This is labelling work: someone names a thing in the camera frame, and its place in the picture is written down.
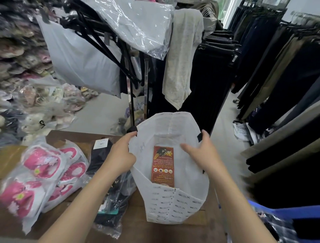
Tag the person's left hand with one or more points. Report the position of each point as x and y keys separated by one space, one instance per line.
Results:
x=121 y=157

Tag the person's right hand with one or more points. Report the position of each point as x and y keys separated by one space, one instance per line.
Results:
x=205 y=155

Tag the black socks packet white label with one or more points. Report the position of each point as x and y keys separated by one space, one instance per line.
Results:
x=98 y=155

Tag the red insole packet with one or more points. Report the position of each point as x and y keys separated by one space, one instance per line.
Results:
x=162 y=167

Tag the pink sandals pack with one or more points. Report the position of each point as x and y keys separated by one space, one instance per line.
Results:
x=72 y=172
x=32 y=170

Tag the bagged black socks bundle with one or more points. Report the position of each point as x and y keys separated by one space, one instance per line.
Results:
x=110 y=215

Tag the pink sandals pack front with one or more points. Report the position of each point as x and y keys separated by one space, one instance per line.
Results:
x=32 y=170

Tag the person's left forearm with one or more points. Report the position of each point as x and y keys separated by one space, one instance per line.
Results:
x=80 y=210

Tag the person's right forearm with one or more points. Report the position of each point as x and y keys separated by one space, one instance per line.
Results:
x=242 y=210

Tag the clear bag plaid garment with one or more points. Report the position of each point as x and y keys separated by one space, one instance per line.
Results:
x=280 y=227

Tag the large white plastic bag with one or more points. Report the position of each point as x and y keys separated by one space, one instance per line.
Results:
x=80 y=60

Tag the pile of bagged slippers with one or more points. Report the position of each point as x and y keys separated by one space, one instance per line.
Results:
x=20 y=50

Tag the metal clothes rack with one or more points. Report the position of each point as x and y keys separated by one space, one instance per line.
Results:
x=131 y=105

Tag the rack of black trousers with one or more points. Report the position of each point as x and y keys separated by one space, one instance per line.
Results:
x=212 y=82

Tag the speckled off-white shirt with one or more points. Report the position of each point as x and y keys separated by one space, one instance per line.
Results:
x=182 y=62

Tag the row of hanging dark trousers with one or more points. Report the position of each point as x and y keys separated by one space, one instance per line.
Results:
x=280 y=87

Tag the brown cardboard sheet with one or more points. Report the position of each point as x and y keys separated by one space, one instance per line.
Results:
x=10 y=160

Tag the blue plastic basket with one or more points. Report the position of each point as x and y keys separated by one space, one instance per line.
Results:
x=300 y=215

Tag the bundle of black hangers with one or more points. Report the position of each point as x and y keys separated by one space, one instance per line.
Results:
x=100 y=37

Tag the clear wrapped grey garment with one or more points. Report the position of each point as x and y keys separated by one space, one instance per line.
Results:
x=140 y=25

